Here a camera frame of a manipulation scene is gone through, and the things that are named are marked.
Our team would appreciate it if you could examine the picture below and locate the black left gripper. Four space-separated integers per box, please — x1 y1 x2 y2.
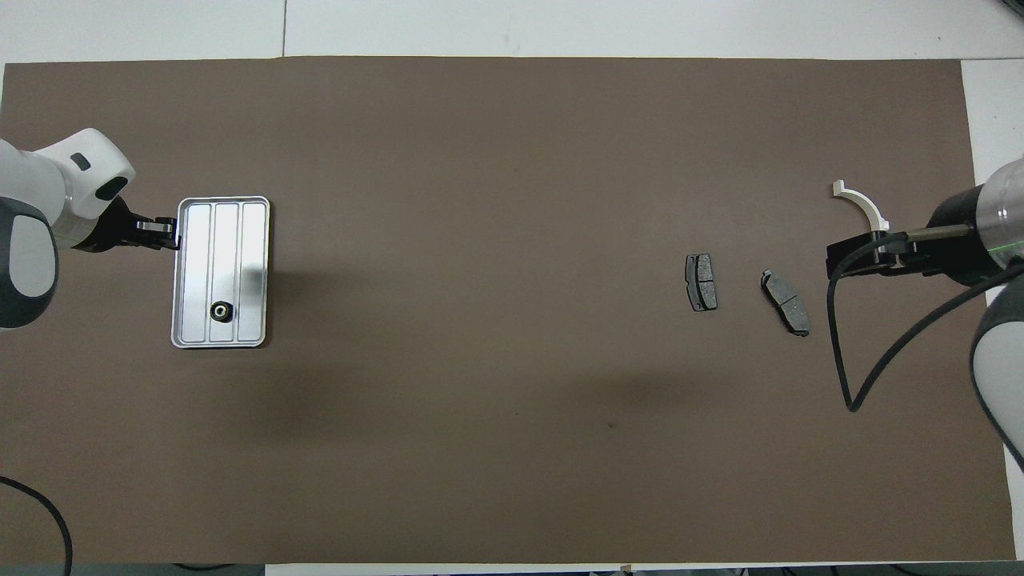
72 198 182 254

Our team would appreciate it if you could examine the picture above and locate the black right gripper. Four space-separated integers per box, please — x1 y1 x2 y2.
826 226 941 279

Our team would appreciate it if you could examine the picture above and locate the silver metal tray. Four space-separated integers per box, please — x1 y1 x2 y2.
170 195 271 350

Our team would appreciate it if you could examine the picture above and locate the elongated grey brake pad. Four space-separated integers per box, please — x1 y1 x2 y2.
760 270 811 337

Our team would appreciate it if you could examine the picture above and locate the rectangular grey brake pad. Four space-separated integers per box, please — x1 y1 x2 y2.
685 254 718 312

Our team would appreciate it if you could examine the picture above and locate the brown table mat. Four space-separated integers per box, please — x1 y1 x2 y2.
0 56 1017 565

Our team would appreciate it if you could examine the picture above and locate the white curved plastic bracket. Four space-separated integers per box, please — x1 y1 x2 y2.
832 180 890 234

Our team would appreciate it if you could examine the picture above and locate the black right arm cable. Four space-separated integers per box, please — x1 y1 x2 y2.
828 230 1024 414

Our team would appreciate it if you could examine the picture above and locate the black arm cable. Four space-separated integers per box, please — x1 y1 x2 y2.
0 476 74 576
828 230 1024 414

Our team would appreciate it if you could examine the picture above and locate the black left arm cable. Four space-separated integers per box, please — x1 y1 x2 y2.
0 476 74 576

